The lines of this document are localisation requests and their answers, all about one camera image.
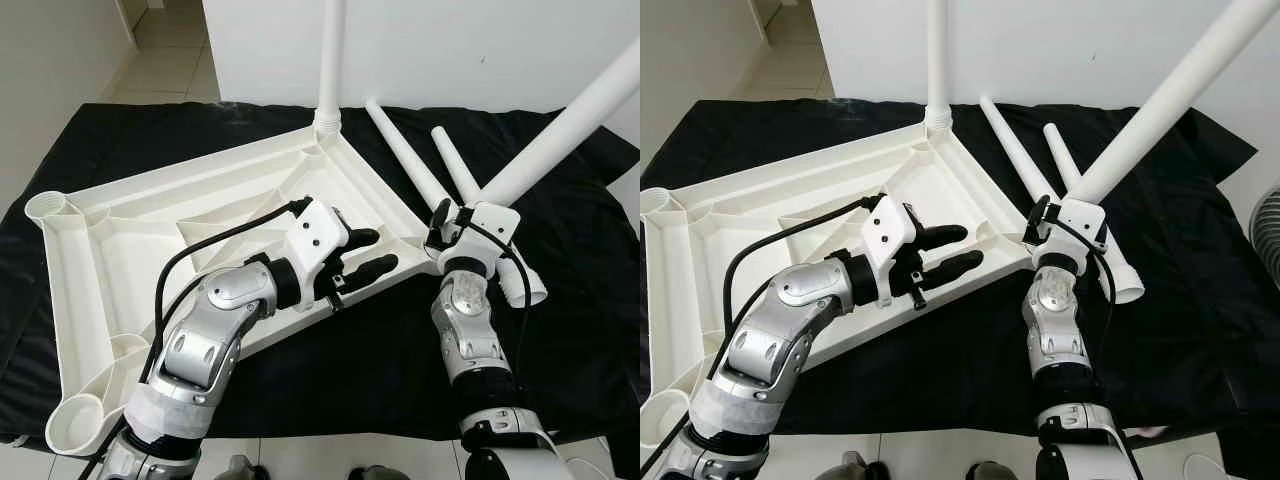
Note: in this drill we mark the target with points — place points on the white round base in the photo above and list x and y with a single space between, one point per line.
1205 468

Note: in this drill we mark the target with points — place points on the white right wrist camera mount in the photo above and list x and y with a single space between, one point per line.
1082 215
495 220

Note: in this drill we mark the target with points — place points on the white plastic table leg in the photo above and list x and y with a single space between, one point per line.
1170 105
330 60
1065 160
570 120
400 145
938 60
1015 145
455 165

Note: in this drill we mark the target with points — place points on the black tablecloth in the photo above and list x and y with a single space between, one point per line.
580 340
1200 340

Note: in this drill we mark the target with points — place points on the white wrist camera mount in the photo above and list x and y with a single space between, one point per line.
495 220
890 232
315 235
1082 215

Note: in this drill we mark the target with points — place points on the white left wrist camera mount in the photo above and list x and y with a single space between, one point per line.
315 235
890 232

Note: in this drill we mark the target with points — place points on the white plastic children table top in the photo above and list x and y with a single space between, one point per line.
110 260
720 260

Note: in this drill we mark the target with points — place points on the grey robot left foot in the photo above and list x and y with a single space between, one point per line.
862 468
244 469

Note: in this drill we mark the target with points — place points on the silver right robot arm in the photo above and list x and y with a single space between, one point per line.
1050 320
465 320

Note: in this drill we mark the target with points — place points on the pink plastic stool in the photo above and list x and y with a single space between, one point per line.
1150 432

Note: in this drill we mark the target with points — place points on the white electric fan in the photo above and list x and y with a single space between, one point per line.
1268 225

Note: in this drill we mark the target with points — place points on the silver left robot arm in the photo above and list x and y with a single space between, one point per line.
780 345
200 350

